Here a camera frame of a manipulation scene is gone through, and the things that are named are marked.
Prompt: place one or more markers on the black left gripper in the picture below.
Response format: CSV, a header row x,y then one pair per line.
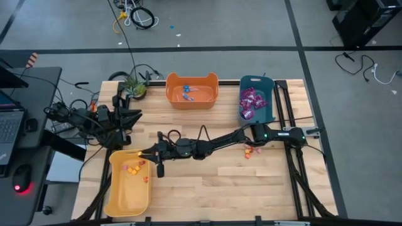
x,y
119,121

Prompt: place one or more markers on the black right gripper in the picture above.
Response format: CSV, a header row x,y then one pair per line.
x,y
166,149

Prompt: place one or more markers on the blue lollipop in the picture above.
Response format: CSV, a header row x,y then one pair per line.
x,y
187,88
187,97

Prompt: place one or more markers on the orange plastic bin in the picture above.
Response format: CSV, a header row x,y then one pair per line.
x,y
204,100

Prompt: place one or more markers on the purple Skittles bag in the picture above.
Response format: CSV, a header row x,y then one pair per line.
x,y
260,101
253,97
248,91
248,113
246,102

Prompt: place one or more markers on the teal plastic bin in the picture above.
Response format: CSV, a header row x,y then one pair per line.
x,y
267,84

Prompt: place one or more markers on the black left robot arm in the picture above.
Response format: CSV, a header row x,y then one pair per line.
x,y
80,120

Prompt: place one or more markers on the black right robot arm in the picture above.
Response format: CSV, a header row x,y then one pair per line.
x,y
226,139

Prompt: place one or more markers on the potted succulent plant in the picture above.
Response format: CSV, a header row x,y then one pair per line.
x,y
135,89

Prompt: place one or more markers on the yellow plastic bin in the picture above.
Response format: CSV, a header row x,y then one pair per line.
x,y
128,194

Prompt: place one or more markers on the grey power strip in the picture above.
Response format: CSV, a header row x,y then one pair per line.
x,y
61,127

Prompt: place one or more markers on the white board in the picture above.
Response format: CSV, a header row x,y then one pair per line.
x,y
66,169

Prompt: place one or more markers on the black power adapter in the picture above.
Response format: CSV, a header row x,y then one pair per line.
x,y
31,125

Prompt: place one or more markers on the orange black striped object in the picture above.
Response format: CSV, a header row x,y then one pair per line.
x,y
32,59

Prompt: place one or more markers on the black desk caster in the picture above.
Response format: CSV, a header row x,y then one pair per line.
x,y
47,210

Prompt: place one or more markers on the black laptop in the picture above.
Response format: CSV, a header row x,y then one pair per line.
x,y
9,125

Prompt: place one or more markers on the black computer mouse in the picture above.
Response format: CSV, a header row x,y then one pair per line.
x,y
21,178

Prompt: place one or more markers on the black desk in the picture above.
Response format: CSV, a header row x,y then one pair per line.
x,y
19,207

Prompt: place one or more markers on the black equipment cabinet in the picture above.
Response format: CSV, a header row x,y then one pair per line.
x,y
361,22

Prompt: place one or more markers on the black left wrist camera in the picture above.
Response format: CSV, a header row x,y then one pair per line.
x,y
103,113

